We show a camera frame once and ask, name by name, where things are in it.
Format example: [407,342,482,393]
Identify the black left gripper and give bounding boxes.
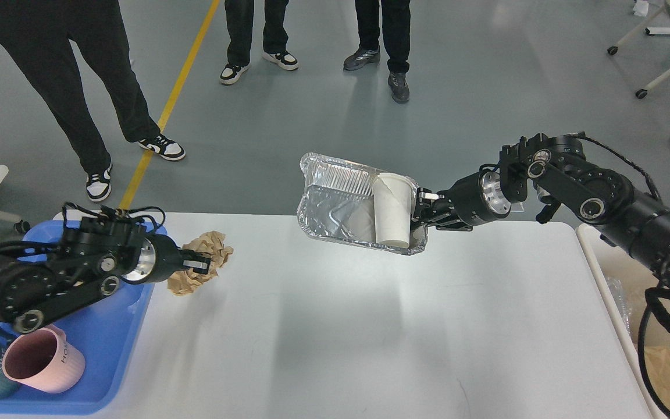
[120,236,212,285]

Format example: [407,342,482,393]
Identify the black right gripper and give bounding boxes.
[410,170,512,231]

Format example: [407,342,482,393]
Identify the white paper cup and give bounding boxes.
[372,172,413,248]

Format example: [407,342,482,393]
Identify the aluminium foil tray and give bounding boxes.
[296,153,427,255]

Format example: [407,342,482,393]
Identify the pink ribbed mug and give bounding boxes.
[2,325,85,393]

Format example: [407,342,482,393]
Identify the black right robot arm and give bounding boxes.
[411,131,670,418]

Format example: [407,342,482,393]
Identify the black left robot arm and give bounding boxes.
[0,203,212,334]

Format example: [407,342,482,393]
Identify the blue plastic tray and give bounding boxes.
[0,220,167,415]

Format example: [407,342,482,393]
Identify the person with grey sneakers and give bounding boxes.
[343,0,413,104]

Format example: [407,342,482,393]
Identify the clear plastic in bin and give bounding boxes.
[605,276,631,332]

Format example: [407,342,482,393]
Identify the person with black-white sneakers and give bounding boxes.
[220,0,300,86]

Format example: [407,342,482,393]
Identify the person in beige top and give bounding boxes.
[0,1,186,202]

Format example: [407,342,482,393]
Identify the white plastic bin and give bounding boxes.
[575,225,670,418]

